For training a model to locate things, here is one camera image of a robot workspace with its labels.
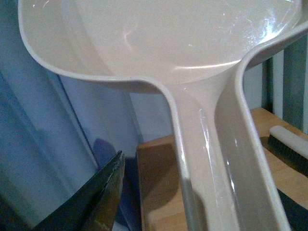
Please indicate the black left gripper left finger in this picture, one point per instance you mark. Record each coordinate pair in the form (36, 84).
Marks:
(94, 206)

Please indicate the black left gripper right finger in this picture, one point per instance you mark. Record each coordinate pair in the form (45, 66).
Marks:
(296, 214)

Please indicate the beige hand brush black bristles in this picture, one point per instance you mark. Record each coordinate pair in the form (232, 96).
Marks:
(291, 146)

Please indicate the beige plastic dustpan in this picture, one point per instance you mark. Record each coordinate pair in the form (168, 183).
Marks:
(195, 53)

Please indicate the wooden nightstand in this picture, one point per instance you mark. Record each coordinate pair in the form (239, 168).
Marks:
(162, 206)

